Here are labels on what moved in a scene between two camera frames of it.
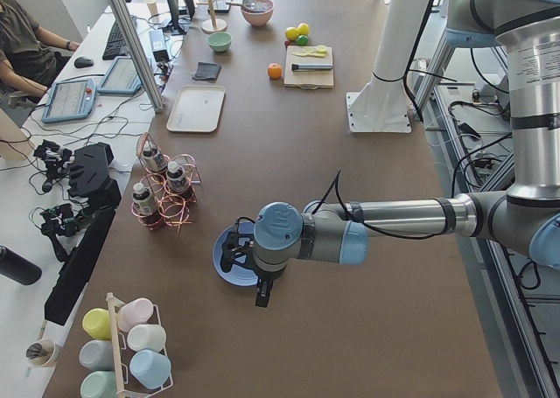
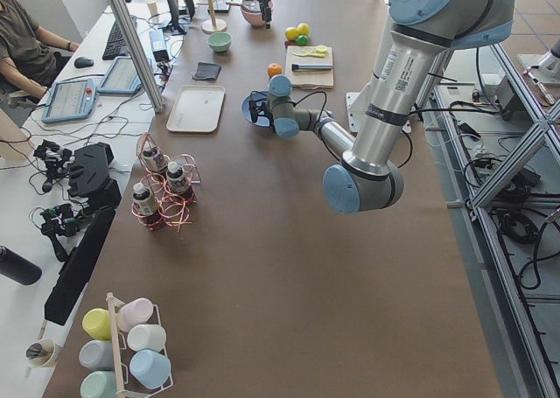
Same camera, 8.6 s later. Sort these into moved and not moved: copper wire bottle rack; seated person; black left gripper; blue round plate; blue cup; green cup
Moved: blue round plate; black left gripper
Not moved: seated person; green cup; blue cup; copper wire bottle rack
